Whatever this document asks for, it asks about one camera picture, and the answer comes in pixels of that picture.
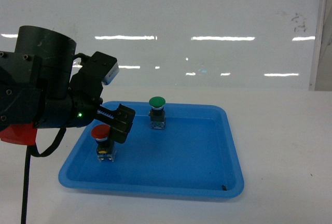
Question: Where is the white glossy whiteboard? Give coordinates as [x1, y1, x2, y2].
[1, 0, 320, 90]

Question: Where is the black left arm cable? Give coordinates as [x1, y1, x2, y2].
[20, 127, 67, 224]

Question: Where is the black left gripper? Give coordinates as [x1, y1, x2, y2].
[35, 64, 135, 144]

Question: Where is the red mushroom push button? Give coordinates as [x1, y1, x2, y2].
[90, 124, 117, 162]

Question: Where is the blue plastic tray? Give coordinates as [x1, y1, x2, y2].
[59, 102, 244, 201]

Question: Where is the green mushroom push button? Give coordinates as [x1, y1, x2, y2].
[149, 96, 166, 130]

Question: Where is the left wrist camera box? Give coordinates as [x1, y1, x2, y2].
[90, 51, 119, 85]

